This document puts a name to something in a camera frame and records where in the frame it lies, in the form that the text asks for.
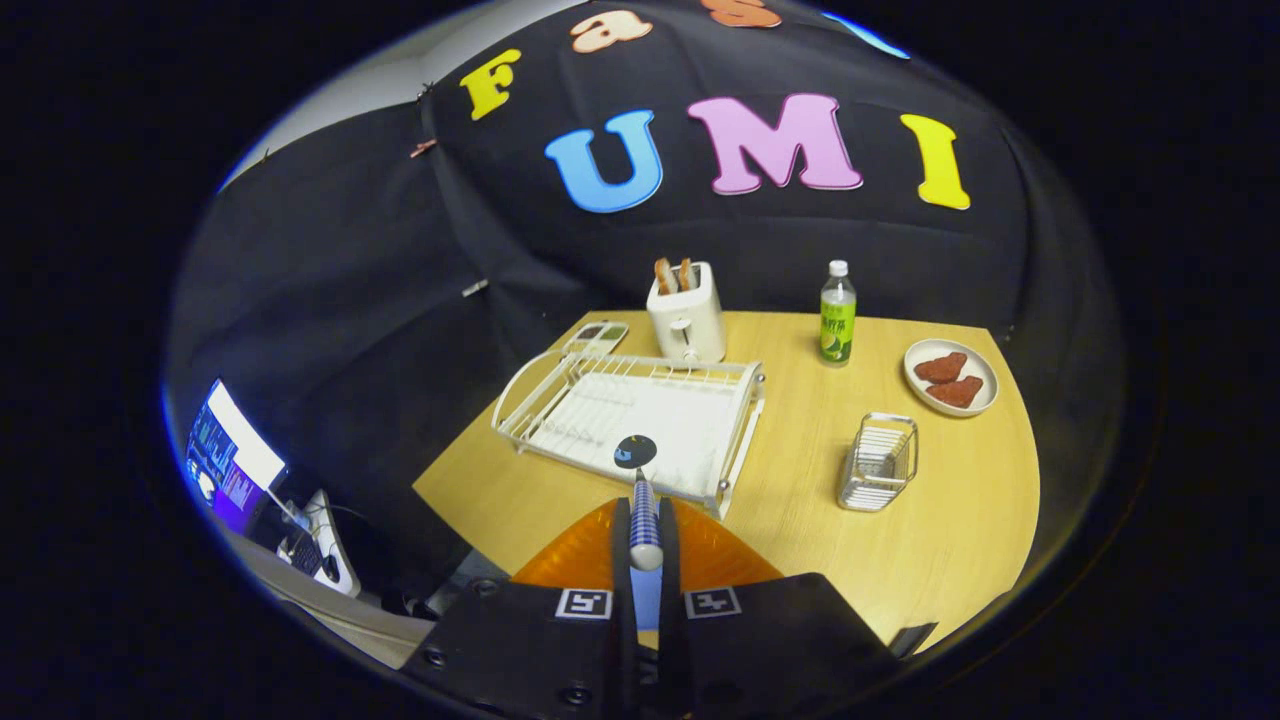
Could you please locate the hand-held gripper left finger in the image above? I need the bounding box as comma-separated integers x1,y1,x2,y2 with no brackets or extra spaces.
400,497,641,720

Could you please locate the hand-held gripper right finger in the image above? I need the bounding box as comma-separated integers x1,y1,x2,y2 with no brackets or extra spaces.
655,497,901,720

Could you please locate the spoon with blue checked handle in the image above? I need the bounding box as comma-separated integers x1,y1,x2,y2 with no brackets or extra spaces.
613,434,665,573

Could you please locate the light blue plate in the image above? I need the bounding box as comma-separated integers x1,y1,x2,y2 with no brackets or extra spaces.
632,570,663,633

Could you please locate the white wire dish rack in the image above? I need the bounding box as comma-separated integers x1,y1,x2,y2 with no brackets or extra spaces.
491,348,767,521

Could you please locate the metal wire basket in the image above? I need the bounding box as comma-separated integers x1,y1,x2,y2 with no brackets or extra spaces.
837,412,920,513

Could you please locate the small white dish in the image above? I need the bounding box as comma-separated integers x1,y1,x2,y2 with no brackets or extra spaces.
903,338,1000,418

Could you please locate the divided condiment tray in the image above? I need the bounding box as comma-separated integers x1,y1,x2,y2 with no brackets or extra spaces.
565,320,631,357

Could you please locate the white toaster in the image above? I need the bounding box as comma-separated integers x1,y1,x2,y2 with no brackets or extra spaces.
646,261,728,365

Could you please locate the green tea bottle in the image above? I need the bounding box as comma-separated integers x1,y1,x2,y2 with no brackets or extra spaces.
819,260,858,368

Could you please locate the white power strip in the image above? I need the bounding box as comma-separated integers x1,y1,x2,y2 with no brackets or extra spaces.
283,489,362,598

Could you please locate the red meat piece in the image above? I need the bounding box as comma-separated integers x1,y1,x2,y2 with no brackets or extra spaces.
913,351,969,385
925,375,985,409

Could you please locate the laptop with lit screen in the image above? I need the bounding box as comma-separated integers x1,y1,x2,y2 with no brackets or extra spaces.
185,378,291,536

